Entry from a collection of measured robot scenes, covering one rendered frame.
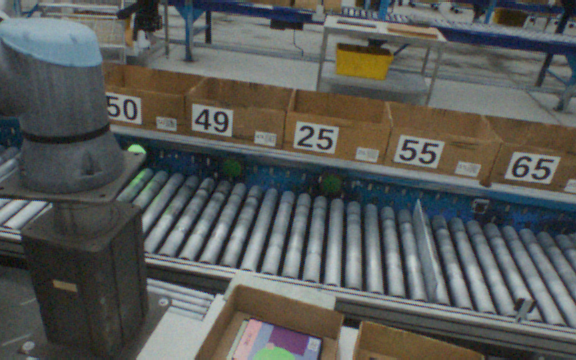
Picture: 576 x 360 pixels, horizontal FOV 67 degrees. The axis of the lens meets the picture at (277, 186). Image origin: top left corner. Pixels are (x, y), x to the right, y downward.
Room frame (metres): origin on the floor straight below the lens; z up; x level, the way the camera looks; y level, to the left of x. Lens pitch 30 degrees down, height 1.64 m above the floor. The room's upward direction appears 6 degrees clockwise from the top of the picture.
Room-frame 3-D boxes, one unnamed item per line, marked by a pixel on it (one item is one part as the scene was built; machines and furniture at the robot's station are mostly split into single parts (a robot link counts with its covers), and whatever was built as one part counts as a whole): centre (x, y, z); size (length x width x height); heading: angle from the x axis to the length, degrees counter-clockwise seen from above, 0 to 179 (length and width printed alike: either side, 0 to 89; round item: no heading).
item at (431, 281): (1.20, -0.51, 0.76); 0.46 x 0.01 x 0.09; 174
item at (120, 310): (0.74, 0.40, 0.91); 0.26 x 0.26 x 0.33; 79
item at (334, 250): (1.23, -0.22, 0.72); 0.52 x 0.05 x 0.05; 174
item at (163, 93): (1.76, 0.57, 0.96); 0.39 x 0.29 x 0.17; 84
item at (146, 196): (1.30, 0.49, 0.72); 0.52 x 0.05 x 0.05; 174
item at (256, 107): (1.72, 0.18, 0.96); 0.39 x 0.29 x 0.17; 84
